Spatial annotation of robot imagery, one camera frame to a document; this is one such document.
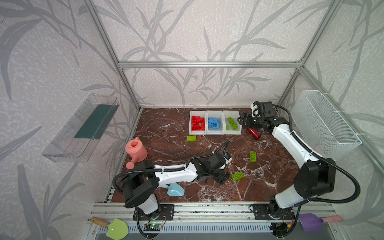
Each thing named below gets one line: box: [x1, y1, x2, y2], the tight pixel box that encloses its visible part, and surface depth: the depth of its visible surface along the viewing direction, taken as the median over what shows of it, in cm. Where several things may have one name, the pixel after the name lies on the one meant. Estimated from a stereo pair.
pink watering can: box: [125, 136, 148, 170], surface depth 88 cm
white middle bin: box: [206, 110, 224, 135], surface depth 107 cm
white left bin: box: [189, 110, 207, 135], surface depth 108 cm
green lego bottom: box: [231, 171, 244, 181], surface depth 86 cm
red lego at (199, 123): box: [193, 115, 206, 131], surface depth 110 cm
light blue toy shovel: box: [166, 182, 185, 197], surface depth 81 cm
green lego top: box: [187, 135, 197, 142], surface depth 103 cm
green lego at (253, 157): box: [250, 151, 257, 163], surface depth 93 cm
